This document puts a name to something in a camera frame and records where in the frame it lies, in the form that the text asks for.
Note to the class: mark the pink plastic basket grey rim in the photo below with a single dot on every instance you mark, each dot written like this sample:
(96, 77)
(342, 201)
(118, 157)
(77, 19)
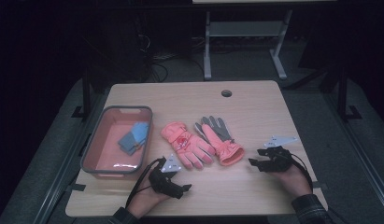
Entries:
(118, 146)

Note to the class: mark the person's right hand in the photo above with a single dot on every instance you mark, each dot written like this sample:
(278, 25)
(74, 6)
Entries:
(294, 180)

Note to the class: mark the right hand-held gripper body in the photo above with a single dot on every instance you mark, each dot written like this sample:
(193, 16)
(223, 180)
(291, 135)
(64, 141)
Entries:
(278, 160)

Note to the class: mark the pink glove with red print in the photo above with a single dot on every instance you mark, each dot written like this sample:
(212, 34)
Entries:
(183, 143)

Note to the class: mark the white metal table frame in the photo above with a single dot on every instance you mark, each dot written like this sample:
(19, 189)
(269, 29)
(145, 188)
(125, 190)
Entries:
(242, 28)

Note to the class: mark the pink glove with grey palm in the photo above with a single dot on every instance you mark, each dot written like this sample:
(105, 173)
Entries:
(225, 147)

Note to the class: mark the black metal stand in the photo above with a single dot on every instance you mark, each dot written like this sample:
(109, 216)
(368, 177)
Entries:
(343, 93)
(85, 93)

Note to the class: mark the person's left hand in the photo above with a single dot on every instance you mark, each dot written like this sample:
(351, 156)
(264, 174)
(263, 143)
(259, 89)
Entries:
(146, 199)

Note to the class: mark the grey metal rail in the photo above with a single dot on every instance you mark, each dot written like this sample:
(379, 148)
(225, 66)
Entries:
(65, 161)
(361, 149)

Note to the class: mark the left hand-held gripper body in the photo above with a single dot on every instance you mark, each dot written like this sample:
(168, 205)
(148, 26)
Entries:
(166, 179)

